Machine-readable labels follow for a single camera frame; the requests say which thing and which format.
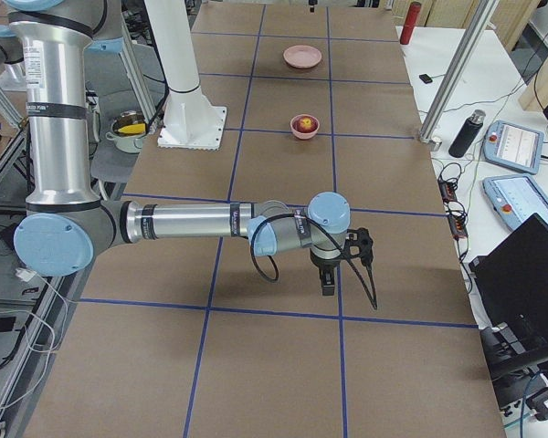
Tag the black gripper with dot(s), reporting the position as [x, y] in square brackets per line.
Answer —
[324, 265]

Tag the pink bowl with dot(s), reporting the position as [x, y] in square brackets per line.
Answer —
[299, 135]

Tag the red apple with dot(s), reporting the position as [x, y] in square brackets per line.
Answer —
[306, 124]

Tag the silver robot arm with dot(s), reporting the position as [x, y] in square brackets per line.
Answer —
[67, 225]

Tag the pink plate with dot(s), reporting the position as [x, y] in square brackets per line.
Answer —
[302, 56]

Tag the black orange usb hub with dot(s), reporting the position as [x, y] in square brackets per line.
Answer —
[448, 190]

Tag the black laptop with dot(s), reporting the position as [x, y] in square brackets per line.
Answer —
[513, 278]

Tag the near teach pendant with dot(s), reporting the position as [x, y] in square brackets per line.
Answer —
[515, 198]

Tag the teach pendant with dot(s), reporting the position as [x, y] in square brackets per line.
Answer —
[514, 147]
[515, 198]

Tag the black water bottle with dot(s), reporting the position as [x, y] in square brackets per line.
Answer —
[467, 134]

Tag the small black device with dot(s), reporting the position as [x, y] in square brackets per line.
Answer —
[425, 78]

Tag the far teach pendant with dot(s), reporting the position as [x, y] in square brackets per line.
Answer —
[514, 147]

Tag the white enamel pot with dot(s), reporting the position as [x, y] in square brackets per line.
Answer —
[127, 132]

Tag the red bottle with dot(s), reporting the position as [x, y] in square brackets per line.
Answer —
[409, 25]

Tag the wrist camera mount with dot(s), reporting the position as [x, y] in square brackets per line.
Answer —
[359, 245]

